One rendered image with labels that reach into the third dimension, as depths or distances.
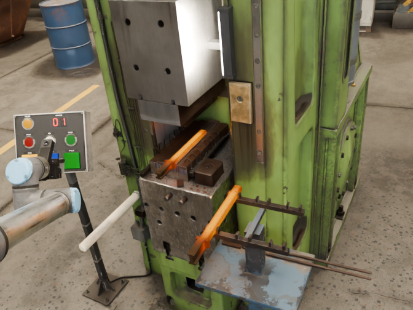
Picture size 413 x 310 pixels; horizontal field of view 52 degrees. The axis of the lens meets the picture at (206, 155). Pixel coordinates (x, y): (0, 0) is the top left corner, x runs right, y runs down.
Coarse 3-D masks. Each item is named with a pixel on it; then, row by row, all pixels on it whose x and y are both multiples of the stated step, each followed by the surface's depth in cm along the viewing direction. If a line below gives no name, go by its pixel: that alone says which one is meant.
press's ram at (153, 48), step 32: (128, 0) 155; (160, 0) 150; (192, 0) 156; (128, 32) 162; (160, 32) 155; (192, 32) 160; (128, 64) 171; (160, 64) 163; (192, 64) 164; (128, 96) 180; (160, 96) 171; (192, 96) 168
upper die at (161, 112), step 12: (216, 84) 196; (204, 96) 188; (144, 108) 179; (156, 108) 176; (168, 108) 172; (180, 108) 172; (192, 108) 180; (156, 120) 179; (168, 120) 176; (180, 120) 173
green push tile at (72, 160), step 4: (64, 156) 195; (68, 156) 195; (72, 156) 195; (76, 156) 195; (68, 160) 195; (72, 160) 195; (76, 160) 195; (80, 160) 195; (68, 164) 195; (72, 164) 195; (76, 164) 195; (80, 164) 195; (68, 168) 195; (72, 168) 195; (76, 168) 195; (80, 168) 195
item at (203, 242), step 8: (232, 192) 167; (240, 192) 170; (224, 200) 163; (232, 200) 163; (224, 208) 159; (216, 216) 155; (224, 216) 157; (208, 224) 152; (216, 224) 152; (208, 232) 148; (200, 240) 144; (208, 240) 145; (192, 248) 141; (200, 248) 144; (192, 256) 139; (200, 256) 143
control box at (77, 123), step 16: (64, 112) 195; (80, 112) 194; (16, 128) 197; (32, 128) 197; (48, 128) 196; (64, 128) 195; (80, 128) 195; (16, 144) 198; (64, 144) 196; (80, 144) 195
